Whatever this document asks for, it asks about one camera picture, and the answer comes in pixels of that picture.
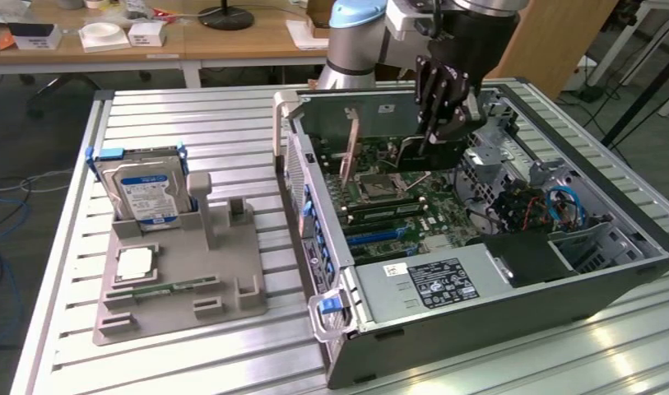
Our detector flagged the blue floor cable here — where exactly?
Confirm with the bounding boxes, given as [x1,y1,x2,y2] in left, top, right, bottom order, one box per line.
[0,184,27,351]

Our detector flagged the white table frame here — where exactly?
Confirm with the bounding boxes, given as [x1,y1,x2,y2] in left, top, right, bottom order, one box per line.
[589,0,669,117]

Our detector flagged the black round lamp base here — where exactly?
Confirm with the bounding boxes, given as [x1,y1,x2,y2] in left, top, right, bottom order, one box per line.
[197,0,257,30]

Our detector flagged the wooden desk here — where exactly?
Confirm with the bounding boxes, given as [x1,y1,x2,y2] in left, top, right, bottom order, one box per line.
[0,0,484,77]

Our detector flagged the black graphics card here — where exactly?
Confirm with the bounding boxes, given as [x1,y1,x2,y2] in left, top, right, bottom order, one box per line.
[338,105,468,183]

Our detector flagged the white paper stack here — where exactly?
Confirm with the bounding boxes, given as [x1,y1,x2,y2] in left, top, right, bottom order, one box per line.
[286,20,331,51]

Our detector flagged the grey floor cable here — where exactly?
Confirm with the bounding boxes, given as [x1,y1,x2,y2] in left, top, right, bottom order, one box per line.
[0,171,71,194]

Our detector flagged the open black PC case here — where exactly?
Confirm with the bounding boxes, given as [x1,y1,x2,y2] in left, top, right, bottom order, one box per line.
[271,78,669,390]

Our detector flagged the wooden cabinet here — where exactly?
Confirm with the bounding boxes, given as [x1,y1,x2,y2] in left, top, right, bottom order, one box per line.
[480,0,624,100]

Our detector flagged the hard disk in blue carrier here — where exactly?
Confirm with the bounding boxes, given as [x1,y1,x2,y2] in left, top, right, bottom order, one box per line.
[84,142,190,231]

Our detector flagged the green RAM stick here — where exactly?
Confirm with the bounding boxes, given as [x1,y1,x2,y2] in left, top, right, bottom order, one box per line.
[130,279,202,298]

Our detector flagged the grey parts rack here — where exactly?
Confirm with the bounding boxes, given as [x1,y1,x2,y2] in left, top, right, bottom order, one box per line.
[91,171,270,346]

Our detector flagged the white pedestal cabinet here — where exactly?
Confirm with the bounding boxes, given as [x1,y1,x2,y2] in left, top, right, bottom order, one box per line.
[562,55,597,92]

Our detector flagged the CPU socket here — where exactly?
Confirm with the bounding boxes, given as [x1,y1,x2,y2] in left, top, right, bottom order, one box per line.
[354,171,407,201]

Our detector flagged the black office chair base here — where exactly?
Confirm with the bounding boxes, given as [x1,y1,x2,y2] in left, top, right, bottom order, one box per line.
[18,73,103,120]

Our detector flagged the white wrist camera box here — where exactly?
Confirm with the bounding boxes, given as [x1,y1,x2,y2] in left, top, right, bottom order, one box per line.
[387,0,430,40]

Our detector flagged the blue wire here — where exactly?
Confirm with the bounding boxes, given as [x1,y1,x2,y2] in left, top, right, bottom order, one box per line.
[548,184,588,230]

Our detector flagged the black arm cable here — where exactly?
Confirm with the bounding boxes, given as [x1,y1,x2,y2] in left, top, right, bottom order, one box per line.
[430,0,452,41]

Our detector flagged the white square tray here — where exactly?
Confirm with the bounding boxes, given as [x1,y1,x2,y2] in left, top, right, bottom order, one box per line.
[78,22,133,53]

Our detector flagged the silver CPU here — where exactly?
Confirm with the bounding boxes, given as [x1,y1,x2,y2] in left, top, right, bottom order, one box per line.
[116,249,154,281]

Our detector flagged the black stand pole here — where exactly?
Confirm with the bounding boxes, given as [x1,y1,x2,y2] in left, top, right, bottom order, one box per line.
[600,0,669,147]

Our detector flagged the black installed RAM stick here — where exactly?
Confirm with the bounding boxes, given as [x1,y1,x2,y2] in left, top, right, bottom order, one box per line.
[343,199,429,225]

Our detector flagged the blue expansion slot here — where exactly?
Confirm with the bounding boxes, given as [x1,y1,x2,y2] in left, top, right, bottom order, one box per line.
[347,228,410,248]

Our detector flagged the white box with black lid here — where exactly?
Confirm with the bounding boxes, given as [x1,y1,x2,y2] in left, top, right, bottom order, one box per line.
[8,22,64,50]

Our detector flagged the red wire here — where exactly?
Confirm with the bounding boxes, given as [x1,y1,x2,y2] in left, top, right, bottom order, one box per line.
[524,195,549,231]

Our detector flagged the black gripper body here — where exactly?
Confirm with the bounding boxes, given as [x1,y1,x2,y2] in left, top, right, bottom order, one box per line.
[426,10,521,96]

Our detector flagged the small white box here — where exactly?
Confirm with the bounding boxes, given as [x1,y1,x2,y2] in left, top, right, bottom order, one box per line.
[127,21,167,47]

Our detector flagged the grey power supply unit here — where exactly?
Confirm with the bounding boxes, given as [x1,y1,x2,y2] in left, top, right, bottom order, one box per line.
[349,244,514,324]

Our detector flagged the green motherboard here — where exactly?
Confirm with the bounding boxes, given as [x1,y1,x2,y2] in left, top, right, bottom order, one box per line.
[317,137,489,264]

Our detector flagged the grey disk bay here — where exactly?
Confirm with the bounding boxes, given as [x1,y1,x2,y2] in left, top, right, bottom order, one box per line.
[548,216,652,275]

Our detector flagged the brown cardboard box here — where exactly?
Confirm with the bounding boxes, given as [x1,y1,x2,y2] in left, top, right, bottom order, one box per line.
[306,0,335,30]

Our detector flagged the metal drive cage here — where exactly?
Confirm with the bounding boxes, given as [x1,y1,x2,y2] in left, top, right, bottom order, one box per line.
[460,100,536,197]

